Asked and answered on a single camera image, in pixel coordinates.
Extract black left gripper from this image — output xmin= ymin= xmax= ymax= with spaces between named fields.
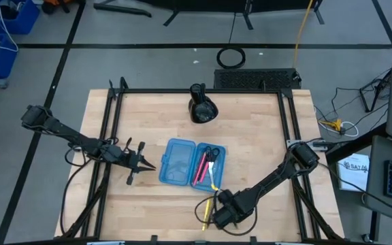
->
xmin=109 ymin=141 xmax=157 ymax=186

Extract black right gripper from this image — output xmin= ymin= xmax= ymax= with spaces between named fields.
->
xmin=212 ymin=189 xmax=251 ymax=229

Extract yellow highlighter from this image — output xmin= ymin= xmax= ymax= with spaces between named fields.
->
xmin=201 ymin=199 xmax=212 ymax=231

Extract blue plastic supply box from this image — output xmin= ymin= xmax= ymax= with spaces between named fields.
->
xmin=158 ymin=137 xmax=227 ymax=187

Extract black handled scissors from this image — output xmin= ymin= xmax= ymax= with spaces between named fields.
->
xmin=204 ymin=146 xmax=221 ymax=188

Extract pink pencil with yellow eraser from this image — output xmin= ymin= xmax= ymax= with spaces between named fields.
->
xmin=193 ymin=152 xmax=206 ymax=186

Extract black tape dispenser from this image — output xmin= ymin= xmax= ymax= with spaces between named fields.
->
xmin=188 ymin=83 xmax=219 ymax=125

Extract white paper sheet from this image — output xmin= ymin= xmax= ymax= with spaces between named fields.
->
xmin=337 ymin=152 xmax=370 ymax=192

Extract black perforated case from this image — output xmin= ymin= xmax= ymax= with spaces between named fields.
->
xmin=213 ymin=67 xmax=301 ymax=91

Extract black stand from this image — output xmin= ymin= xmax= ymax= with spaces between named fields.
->
xmin=93 ymin=2 xmax=152 ymax=18

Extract black partition screen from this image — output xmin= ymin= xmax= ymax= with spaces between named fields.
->
xmin=137 ymin=0 xmax=325 ymax=31

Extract orange and black item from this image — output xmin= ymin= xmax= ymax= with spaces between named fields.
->
xmin=41 ymin=0 xmax=81 ymax=14

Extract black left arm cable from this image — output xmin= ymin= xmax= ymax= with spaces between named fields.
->
xmin=59 ymin=146 xmax=95 ymax=235

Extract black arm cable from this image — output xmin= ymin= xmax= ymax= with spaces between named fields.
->
xmin=59 ymin=146 xmax=95 ymax=235
xmin=316 ymin=161 xmax=392 ymax=212

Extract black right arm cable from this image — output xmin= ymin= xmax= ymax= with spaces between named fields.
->
xmin=316 ymin=161 xmax=392 ymax=212

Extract coiled black cable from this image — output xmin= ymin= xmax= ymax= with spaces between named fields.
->
xmin=216 ymin=46 xmax=246 ymax=69

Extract yellow cable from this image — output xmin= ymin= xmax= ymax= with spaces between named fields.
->
xmin=293 ymin=0 xmax=314 ymax=69

